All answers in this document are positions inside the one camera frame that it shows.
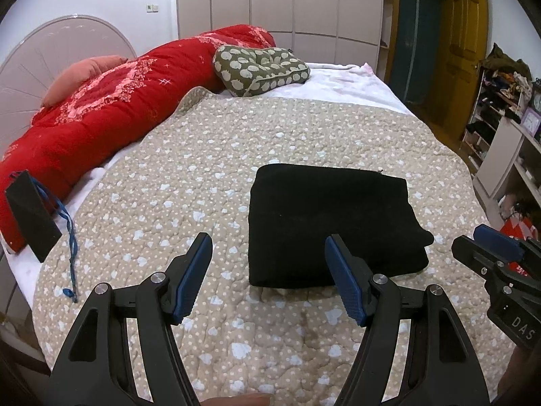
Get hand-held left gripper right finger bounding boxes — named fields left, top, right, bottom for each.
left=325, top=233, right=493, bottom=406

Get black pants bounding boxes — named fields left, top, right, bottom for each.
left=248, top=164, right=434, bottom=290

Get black box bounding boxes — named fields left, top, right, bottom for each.
left=5, top=170, right=62, bottom=263

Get pink pillow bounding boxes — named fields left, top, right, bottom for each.
left=42, top=55, right=127, bottom=107

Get red floral quilt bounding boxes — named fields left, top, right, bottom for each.
left=0, top=24, right=276, bottom=254

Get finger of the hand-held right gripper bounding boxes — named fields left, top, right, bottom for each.
left=473, top=224, right=525, bottom=261
left=451, top=236, right=505, bottom=282

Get pale rounded headboard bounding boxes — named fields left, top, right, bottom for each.
left=0, top=16, right=138, bottom=157

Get yellow wooden door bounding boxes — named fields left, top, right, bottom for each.
left=423, top=0, right=489, bottom=138

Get dark teal door curtain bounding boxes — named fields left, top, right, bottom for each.
left=389, top=0, right=449, bottom=106

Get cluttered white shelf unit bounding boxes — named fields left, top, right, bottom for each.
left=461, top=42, right=541, bottom=216

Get red white bag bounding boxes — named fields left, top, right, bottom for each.
left=501, top=216, right=541, bottom=280

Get white wardrobe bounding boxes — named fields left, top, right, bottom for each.
left=175, top=0, right=385, bottom=81

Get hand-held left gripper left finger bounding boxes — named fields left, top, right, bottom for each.
left=50, top=232, right=213, bottom=406

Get purple framed clock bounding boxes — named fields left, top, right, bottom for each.
left=523, top=108, right=541, bottom=141

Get green patterned cushion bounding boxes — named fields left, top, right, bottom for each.
left=212, top=44, right=310, bottom=97

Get beige dotted quilted blanket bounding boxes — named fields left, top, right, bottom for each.
left=31, top=87, right=516, bottom=406

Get person's left hand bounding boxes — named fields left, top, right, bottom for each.
left=201, top=393, right=273, bottom=406

